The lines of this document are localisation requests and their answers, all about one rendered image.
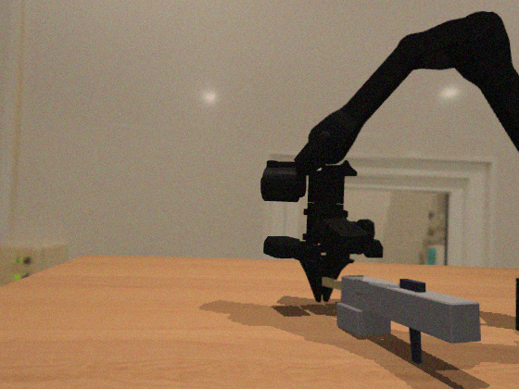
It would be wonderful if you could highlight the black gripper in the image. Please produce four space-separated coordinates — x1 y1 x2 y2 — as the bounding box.
263 203 383 303

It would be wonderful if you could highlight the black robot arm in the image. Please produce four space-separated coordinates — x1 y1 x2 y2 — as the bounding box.
260 11 519 256

